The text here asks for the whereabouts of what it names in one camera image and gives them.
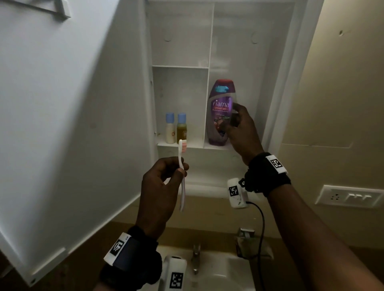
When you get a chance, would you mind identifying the grey cleaning cloth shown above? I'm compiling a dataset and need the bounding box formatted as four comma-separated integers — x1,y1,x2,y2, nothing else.
236,237,274,260

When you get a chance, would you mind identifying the black left wrist band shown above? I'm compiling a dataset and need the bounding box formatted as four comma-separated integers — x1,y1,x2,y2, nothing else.
99,225,162,291

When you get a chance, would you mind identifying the white wash basin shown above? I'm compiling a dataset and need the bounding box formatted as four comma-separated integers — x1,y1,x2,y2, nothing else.
138,245,256,291

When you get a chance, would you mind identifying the pink white toothbrush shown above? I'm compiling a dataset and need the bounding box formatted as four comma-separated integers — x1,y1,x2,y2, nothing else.
178,139,188,212

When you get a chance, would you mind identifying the small yellow bottle blue cap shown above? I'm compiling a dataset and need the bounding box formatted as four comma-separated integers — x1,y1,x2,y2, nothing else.
176,112,188,144

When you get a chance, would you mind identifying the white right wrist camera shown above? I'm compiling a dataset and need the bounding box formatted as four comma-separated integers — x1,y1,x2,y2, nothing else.
227,177,250,209

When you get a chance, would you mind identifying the person's right hand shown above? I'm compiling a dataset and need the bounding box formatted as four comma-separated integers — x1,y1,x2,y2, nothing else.
219,103,264,166

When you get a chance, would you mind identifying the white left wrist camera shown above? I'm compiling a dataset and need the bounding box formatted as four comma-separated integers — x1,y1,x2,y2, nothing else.
158,255,188,291

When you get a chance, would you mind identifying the white wall switch panel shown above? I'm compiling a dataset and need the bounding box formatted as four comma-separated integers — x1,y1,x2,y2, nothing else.
315,185,384,209

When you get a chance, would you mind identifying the black right wrist band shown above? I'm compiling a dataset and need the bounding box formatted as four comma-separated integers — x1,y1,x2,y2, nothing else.
239,152,292,197

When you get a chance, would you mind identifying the black wrist band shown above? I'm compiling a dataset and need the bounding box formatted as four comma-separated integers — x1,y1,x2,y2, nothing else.
239,152,292,197
99,225,162,291

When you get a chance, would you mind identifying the black right camera cable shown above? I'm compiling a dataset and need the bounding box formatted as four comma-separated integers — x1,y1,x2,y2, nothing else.
246,201,268,291

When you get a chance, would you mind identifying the small white bottle blue cap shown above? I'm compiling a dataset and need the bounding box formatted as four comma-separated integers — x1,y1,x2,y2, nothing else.
165,112,176,145

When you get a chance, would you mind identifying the person's left hand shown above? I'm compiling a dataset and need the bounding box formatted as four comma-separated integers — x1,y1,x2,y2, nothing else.
135,156,190,240

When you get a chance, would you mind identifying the white framed mirror cabinet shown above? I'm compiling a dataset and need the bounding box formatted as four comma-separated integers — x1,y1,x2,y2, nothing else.
0,0,324,285

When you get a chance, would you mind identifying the chrome basin tap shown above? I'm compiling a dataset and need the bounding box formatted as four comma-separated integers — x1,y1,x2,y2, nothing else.
190,243,202,275

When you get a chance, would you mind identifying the purple shower gel bottle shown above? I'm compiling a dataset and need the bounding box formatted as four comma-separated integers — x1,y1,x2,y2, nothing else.
205,79,239,147

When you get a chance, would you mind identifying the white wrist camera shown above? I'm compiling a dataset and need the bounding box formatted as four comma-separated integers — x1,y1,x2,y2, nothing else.
158,255,188,291
227,177,250,209

